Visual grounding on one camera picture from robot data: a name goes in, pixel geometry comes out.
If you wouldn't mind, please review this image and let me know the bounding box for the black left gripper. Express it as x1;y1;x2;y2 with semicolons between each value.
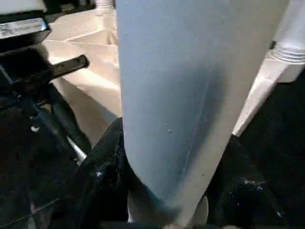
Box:
0;10;93;156

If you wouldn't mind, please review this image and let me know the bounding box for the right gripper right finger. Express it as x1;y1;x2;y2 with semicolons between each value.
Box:
205;134;290;229

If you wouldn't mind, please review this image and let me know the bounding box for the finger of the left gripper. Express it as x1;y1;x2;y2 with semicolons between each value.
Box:
0;102;81;215

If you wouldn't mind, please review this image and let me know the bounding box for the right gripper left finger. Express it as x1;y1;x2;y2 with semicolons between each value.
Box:
50;116;131;229

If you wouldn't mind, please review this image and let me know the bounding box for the white plastic table top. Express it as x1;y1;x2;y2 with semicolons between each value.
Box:
44;6;294;150

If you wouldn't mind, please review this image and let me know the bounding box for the white plastic table leg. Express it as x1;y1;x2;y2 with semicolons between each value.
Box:
96;0;115;10
115;0;291;226
272;0;305;64

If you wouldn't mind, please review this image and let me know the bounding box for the black table mat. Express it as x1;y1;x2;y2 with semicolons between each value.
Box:
0;81;305;229

